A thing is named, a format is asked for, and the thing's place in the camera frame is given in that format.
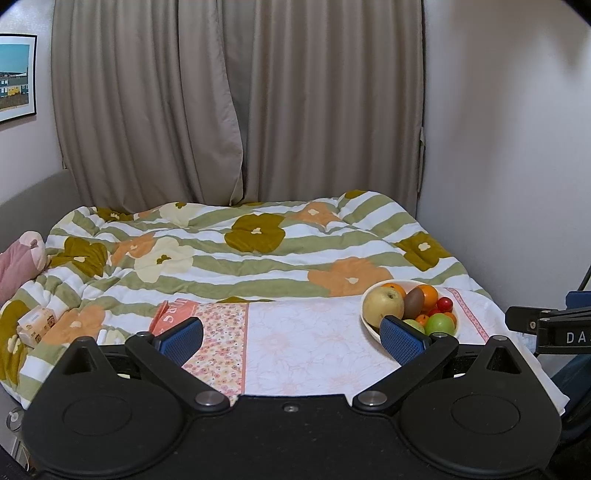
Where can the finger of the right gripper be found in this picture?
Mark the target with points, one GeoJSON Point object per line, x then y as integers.
{"type": "Point", "coordinates": [578, 299]}
{"type": "Point", "coordinates": [525, 319]}

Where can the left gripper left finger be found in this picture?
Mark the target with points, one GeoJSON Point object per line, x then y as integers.
{"type": "Point", "coordinates": [160, 359]}

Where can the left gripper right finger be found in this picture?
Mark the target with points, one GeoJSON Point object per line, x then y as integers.
{"type": "Point", "coordinates": [421, 358]}

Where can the green apple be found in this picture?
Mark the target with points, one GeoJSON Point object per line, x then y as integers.
{"type": "Point", "coordinates": [415, 324]}
{"type": "Point", "coordinates": [440, 323]}

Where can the small orange tangerine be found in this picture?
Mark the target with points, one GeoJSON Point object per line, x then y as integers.
{"type": "Point", "coordinates": [422, 319]}

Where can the brown kiwi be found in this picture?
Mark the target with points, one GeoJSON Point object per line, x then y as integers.
{"type": "Point", "coordinates": [413, 303]}

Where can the yellow-green apple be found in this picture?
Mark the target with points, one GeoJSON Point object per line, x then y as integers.
{"type": "Point", "coordinates": [381, 302]}

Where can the large red tomato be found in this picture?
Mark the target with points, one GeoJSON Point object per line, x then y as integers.
{"type": "Point", "coordinates": [449, 314]}

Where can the small red cherry tomato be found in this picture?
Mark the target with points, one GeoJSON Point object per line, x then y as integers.
{"type": "Point", "coordinates": [445, 304]}

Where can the orange in bowl right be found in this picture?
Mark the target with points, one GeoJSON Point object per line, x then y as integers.
{"type": "Point", "coordinates": [431, 296]}

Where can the orange in bowl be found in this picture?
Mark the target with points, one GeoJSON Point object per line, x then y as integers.
{"type": "Point", "coordinates": [396, 287]}
{"type": "Point", "coordinates": [431, 296]}

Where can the cream fruit bowl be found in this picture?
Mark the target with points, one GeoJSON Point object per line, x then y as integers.
{"type": "Point", "coordinates": [408, 286]}

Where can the orange in bowl left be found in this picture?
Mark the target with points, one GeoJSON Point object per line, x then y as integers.
{"type": "Point", "coordinates": [396, 287]}

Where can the pink floral towel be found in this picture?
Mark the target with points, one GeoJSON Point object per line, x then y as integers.
{"type": "Point", "coordinates": [281, 348]}

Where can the floral striped quilt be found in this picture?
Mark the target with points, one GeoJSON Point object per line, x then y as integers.
{"type": "Point", "coordinates": [109, 270]}

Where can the small printed box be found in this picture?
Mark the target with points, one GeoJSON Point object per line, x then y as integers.
{"type": "Point", "coordinates": [34, 325]}

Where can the pink plush pillow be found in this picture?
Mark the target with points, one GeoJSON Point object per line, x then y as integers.
{"type": "Point", "coordinates": [22, 261]}

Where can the grey headboard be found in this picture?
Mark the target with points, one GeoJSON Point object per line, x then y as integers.
{"type": "Point", "coordinates": [38, 208]}

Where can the beige curtain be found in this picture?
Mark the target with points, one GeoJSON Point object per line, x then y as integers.
{"type": "Point", "coordinates": [229, 102]}

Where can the framed picture on wall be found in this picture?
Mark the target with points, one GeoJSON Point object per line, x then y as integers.
{"type": "Point", "coordinates": [17, 76]}

